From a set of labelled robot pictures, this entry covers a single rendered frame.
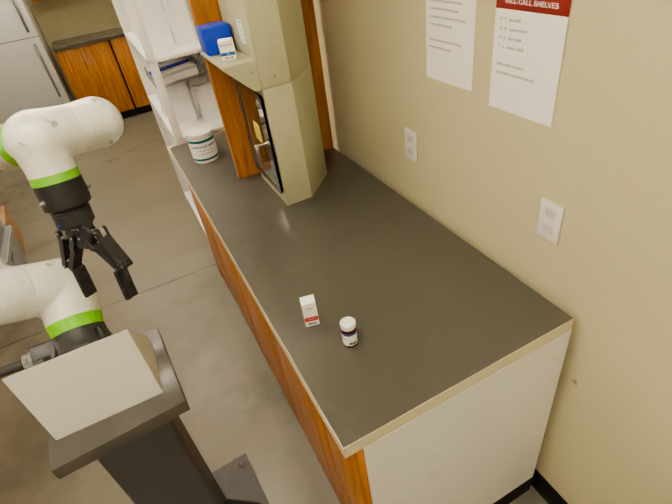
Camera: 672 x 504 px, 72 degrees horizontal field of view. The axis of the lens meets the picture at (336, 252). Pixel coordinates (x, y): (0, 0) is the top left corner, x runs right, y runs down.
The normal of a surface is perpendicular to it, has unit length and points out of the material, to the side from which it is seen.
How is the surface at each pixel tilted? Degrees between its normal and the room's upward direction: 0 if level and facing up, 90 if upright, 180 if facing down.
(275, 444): 0
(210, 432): 0
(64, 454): 0
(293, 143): 90
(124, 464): 90
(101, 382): 90
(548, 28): 90
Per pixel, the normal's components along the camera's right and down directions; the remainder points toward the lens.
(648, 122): -0.88, 0.36
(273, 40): 0.46, 0.49
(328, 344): -0.14, -0.80
